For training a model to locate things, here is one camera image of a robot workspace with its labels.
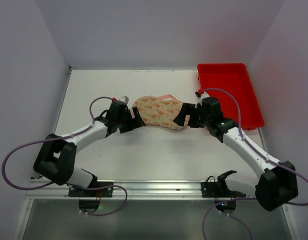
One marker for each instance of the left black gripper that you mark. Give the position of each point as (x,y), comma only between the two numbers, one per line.
(130,120)

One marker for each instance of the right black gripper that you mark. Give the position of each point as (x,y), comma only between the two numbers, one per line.
(193,116)

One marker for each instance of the floral mesh laundry bag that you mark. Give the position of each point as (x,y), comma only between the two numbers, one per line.
(160,111)

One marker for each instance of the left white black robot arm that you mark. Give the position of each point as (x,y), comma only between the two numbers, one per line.
(56,159)

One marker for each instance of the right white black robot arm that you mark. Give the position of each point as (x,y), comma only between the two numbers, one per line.
(277,182)

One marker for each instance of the red plastic tray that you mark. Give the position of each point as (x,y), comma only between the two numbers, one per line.
(231,84)

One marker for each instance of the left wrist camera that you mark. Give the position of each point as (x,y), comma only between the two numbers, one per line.
(124,99)

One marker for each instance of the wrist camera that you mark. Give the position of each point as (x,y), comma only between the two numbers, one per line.
(201,94)
(124,99)

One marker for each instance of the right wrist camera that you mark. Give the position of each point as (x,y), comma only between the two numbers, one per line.
(201,94)

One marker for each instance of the aluminium mounting rail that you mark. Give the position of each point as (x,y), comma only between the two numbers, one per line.
(150,189)

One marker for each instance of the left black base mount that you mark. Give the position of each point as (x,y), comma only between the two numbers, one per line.
(89,200)

